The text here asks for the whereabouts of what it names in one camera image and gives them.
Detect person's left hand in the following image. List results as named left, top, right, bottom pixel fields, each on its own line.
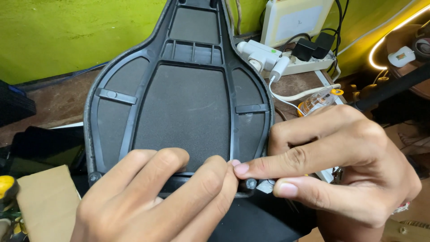
left=70, top=147, right=241, bottom=242

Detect yellow-handled tool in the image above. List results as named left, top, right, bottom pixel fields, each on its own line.
left=0, top=175, right=20, bottom=213

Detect black ribbed box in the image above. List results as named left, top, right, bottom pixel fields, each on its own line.
left=0, top=80, right=37, bottom=128

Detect white multi-plug adapter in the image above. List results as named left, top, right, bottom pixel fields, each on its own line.
left=236, top=40, right=283, bottom=73

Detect brown cardboard piece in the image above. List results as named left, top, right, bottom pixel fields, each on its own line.
left=16, top=164, right=82, bottom=242

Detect white box device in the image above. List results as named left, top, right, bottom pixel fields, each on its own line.
left=260, top=0, right=335, bottom=48

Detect person's right hand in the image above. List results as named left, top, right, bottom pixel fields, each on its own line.
left=233, top=104, right=422, bottom=230

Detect black plastic saddle base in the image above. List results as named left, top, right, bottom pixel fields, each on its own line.
left=83, top=0, right=275, bottom=199

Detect white charger plug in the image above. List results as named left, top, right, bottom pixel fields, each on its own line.
left=268, top=56, right=290, bottom=83

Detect wrist bracelet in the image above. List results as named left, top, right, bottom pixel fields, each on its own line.
left=392, top=201, right=412, bottom=215

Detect white power strip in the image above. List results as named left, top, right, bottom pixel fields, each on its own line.
left=261, top=50, right=337, bottom=78

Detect black power adapter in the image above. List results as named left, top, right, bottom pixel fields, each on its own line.
left=312, top=32, right=336, bottom=60
left=292, top=38, right=317, bottom=62

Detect cream power cord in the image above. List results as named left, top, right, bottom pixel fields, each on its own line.
left=273, top=65, right=342, bottom=102

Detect black flat device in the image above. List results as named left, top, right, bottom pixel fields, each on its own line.
left=8, top=126, right=86, bottom=175

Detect beige cords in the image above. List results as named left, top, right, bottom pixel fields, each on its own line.
left=224, top=0, right=243, bottom=36

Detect black cables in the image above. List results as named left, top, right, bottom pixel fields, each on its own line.
left=259, top=0, right=350, bottom=76

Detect thin white charger cable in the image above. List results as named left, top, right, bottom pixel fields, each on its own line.
left=268, top=77, right=307, bottom=117

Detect small white gadget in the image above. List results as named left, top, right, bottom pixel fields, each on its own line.
left=388, top=46, right=416, bottom=68

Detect black padded bar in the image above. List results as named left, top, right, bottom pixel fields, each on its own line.
left=353, top=62, right=430, bottom=112

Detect small silver metal piece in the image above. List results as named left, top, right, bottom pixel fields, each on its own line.
left=257, top=179, right=277, bottom=195

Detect glowing yellow light strip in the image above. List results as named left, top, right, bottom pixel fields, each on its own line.
left=368, top=4, right=430, bottom=71

